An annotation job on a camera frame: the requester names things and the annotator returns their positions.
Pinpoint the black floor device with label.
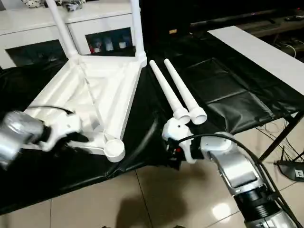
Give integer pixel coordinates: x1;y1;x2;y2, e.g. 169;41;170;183
274;159;304;182

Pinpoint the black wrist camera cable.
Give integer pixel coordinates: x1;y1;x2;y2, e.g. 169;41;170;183
28;105;76;115
178;134;301;228

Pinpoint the black left wrist camera cable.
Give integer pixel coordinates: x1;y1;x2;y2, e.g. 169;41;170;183
28;105;76;115

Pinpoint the white cabinet with glass doors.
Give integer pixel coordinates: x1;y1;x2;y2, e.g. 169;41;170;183
0;2;141;70

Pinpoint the white plastic table top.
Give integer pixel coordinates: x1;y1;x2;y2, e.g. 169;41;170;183
23;53;148;163

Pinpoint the white flat board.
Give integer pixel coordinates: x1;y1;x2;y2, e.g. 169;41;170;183
207;25;304;95

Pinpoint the floral patterned pot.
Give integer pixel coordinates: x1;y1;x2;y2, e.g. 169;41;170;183
21;0;46;9

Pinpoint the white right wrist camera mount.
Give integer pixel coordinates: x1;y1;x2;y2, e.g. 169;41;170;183
162;117;198;164

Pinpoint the black tripod leg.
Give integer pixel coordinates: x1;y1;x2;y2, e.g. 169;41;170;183
258;111;304;162

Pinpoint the white plastic table leg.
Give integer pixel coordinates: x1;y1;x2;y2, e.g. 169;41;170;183
46;0;80;65
149;60;191;124
129;0;147;67
163;59;208;125

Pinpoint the black work mat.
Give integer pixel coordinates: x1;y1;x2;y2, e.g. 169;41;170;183
0;30;304;214

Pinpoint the black tangled bundle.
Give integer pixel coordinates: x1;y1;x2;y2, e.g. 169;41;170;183
62;0;83;11

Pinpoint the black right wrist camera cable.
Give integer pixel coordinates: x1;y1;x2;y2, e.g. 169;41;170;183
178;134;301;228

